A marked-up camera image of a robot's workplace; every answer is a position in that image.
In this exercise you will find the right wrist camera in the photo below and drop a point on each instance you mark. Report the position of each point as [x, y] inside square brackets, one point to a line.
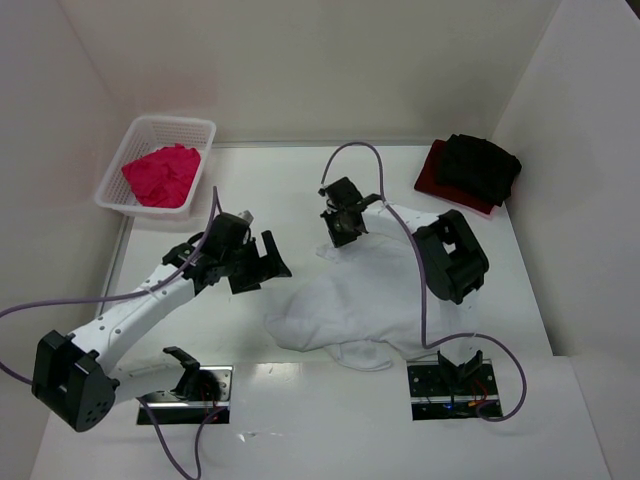
[370, 199]

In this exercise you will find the pink t shirt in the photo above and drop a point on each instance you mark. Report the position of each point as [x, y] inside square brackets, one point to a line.
[163, 179]

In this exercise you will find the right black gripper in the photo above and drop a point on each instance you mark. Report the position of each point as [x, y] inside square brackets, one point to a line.
[341, 226]

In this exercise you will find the black folded t shirt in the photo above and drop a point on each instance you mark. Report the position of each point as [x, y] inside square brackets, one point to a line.
[478, 167]

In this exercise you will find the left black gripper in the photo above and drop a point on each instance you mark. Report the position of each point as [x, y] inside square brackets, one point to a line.
[255, 267]

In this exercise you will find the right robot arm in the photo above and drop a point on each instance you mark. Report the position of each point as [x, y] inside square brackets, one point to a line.
[451, 269]

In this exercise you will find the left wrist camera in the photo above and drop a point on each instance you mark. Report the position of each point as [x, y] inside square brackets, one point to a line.
[246, 216]

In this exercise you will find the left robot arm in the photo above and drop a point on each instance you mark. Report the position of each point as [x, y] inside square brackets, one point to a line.
[76, 374]

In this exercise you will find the white plastic basket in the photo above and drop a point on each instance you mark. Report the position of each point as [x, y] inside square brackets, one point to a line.
[145, 135]

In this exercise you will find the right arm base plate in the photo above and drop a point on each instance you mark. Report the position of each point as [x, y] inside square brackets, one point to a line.
[432, 399]

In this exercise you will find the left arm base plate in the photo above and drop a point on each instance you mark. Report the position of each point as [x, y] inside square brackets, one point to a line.
[210, 396]

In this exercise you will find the dark red folded t shirt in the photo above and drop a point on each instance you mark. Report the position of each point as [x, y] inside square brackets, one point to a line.
[426, 183]

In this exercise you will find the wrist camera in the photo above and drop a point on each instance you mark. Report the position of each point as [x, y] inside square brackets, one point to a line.
[370, 199]
[246, 216]

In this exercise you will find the white t shirt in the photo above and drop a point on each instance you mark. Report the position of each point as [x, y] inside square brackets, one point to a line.
[368, 297]

